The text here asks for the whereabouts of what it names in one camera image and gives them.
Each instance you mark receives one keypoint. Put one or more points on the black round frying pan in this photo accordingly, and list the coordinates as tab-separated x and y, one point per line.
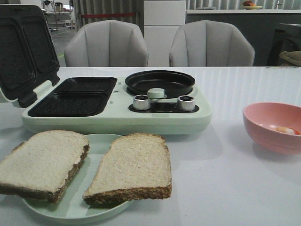
174	83

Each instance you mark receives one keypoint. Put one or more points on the left grey upholstered chair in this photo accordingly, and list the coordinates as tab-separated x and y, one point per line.
109	43

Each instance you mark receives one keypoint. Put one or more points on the grey counter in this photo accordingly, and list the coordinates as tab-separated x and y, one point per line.
268	30

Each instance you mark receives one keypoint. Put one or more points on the silver control knob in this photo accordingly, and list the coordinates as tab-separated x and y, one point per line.
186	103
141	102

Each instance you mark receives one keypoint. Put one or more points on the white cabinet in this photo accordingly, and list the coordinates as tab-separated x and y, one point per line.
162	18

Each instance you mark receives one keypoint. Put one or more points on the right silver control knob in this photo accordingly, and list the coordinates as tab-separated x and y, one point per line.
186	103

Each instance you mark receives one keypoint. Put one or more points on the right grey upholstered chair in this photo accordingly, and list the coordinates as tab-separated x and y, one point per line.
210	44

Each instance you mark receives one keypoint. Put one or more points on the left silver control knob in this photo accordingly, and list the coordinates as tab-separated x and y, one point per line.
141	102

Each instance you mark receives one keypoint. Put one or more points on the pink bowl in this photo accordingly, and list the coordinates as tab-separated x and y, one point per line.
261	119

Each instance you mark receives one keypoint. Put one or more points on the cooked shrimp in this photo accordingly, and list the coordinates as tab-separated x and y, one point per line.
287	130

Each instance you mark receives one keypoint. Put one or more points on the fruit plate on counter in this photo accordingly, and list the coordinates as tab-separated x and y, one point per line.
249	5

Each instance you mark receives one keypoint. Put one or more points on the mint green breakfast maker base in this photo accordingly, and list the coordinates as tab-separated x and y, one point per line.
90	105

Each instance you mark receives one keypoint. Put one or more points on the breakfast maker hinged lid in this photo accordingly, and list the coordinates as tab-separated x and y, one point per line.
27	54

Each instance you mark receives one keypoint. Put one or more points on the mint green round plate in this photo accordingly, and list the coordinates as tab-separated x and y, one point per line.
71	209

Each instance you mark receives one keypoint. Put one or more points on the grey upholstered chair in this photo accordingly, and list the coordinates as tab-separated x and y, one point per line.
109	43
210	44

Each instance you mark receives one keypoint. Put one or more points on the bread slice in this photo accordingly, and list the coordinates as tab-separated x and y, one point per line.
42	167
136	167

